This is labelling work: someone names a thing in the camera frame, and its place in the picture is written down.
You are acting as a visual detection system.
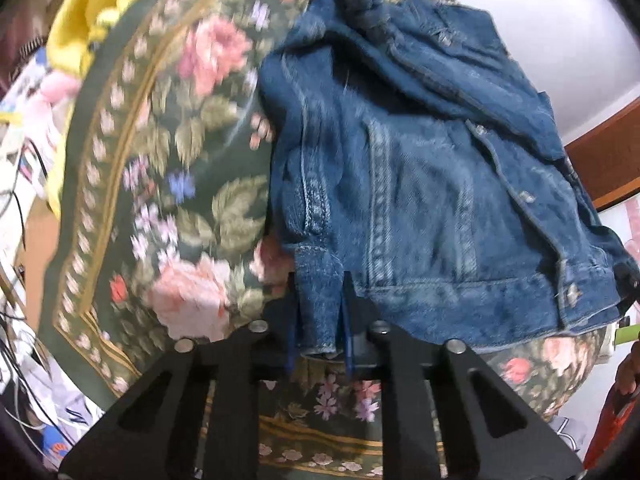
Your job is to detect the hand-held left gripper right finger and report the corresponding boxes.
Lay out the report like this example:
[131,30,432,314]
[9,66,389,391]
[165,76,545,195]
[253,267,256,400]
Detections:
[340,270,586,480]

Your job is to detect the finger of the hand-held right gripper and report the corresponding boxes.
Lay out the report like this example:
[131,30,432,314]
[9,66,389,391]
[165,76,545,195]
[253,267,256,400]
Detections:
[612,247,640,312]

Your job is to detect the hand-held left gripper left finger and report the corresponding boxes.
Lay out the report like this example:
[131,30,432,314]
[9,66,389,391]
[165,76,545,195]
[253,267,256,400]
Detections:
[57,270,301,480]

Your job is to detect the blue denim jacket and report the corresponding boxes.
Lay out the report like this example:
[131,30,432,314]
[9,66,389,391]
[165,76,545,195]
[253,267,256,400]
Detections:
[257,0,638,361]

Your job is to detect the person's right hand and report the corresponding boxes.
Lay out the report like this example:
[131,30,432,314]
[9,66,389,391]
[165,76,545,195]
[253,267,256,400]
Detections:
[615,344,640,397]

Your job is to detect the white wardrobe door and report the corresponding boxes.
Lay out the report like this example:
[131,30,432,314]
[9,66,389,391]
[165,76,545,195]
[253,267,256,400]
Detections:
[597,200,640,261]

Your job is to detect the wooden door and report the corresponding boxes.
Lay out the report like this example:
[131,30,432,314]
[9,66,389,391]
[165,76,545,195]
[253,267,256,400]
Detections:
[564,97,640,212]

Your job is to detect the floral green blanket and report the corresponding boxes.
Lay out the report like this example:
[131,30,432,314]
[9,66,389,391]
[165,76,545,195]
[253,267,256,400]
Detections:
[37,0,616,480]

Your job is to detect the white printed bag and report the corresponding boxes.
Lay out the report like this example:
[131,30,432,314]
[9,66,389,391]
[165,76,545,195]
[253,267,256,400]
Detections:
[15,355,112,467]

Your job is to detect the stack of booklets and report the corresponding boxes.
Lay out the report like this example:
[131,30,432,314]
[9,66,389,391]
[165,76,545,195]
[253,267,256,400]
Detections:
[0,55,56,127]

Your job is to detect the yellow bed sheet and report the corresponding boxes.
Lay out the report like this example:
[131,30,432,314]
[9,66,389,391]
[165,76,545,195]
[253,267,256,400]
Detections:
[45,0,158,218]

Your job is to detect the tangled cables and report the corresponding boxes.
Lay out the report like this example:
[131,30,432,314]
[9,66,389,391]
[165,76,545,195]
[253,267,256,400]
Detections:
[0,135,56,431]

